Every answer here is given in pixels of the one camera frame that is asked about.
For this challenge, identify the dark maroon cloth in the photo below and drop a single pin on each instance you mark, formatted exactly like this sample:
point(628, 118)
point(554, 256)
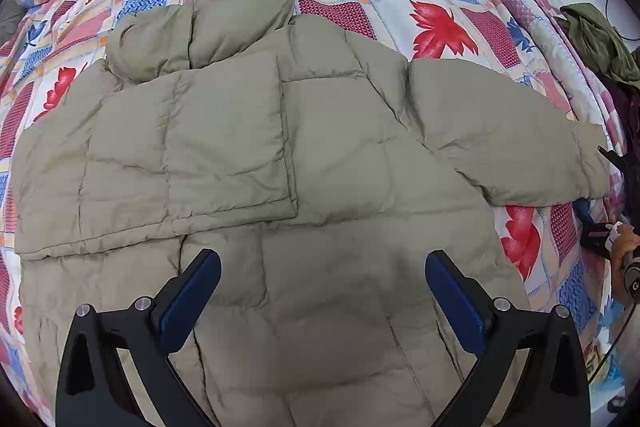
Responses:
point(627, 107)

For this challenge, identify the person's right hand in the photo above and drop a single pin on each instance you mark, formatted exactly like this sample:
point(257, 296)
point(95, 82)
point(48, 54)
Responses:
point(621, 238)

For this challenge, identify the olive green cloth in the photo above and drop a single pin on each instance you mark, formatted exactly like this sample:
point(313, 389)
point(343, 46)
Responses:
point(600, 37)

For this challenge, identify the beige puffer jacket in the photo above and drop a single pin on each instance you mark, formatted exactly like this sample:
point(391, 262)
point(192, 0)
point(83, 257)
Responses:
point(325, 157)

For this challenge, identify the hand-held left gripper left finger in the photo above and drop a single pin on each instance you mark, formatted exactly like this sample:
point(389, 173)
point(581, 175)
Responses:
point(192, 302)

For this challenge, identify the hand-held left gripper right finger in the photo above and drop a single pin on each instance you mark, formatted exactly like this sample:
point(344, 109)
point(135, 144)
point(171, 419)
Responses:
point(452, 302)

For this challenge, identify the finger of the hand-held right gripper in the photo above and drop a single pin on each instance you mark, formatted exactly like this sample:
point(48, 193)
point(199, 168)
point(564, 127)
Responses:
point(612, 157)

